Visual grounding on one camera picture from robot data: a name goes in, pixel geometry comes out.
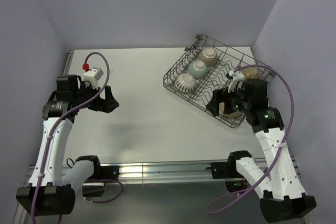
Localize white bowl striped outside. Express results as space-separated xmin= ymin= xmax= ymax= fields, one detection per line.
xmin=174 ymin=73 xmax=196 ymax=93

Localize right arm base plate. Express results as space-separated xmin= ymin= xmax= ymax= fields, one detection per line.
xmin=206 ymin=162 xmax=235 ymax=179

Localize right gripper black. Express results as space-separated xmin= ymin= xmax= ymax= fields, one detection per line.
xmin=206 ymin=82 xmax=252 ymax=116

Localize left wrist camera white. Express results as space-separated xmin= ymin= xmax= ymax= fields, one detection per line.
xmin=82 ymin=63 xmax=103 ymax=89

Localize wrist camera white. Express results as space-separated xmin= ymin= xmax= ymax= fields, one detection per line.
xmin=226 ymin=70 xmax=245 ymax=93
xmin=82 ymin=63 xmax=103 ymax=89

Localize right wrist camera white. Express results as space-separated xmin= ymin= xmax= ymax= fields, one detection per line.
xmin=226 ymin=70 xmax=245 ymax=93

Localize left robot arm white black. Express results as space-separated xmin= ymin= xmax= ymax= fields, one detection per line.
xmin=16 ymin=74 xmax=119 ymax=218

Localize red patterned bowl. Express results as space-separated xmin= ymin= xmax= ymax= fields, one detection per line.
xmin=198 ymin=48 xmax=219 ymax=67

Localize plain white bowl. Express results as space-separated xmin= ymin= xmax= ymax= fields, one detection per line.
xmin=219 ymin=103 xmax=241 ymax=118

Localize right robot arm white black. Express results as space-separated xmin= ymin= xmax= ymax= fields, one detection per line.
xmin=206 ymin=79 xmax=317 ymax=223

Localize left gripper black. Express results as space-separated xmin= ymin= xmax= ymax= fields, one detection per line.
xmin=73 ymin=81 xmax=119 ymax=113

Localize grey wire dish rack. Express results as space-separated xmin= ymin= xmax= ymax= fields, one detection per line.
xmin=163 ymin=34 xmax=264 ymax=115

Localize black glossy bowl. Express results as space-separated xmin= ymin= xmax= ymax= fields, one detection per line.
xmin=240 ymin=67 xmax=260 ymax=81

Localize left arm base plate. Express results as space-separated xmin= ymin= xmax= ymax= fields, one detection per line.
xmin=85 ymin=165 xmax=120 ymax=183

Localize light green bowl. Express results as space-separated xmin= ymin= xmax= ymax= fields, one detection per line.
xmin=188 ymin=60 xmax=208 ymax=79

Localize aluminium rail frame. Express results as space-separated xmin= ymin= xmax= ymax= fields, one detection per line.
xmin=13 ymin=48 xmax=317 ymax=224

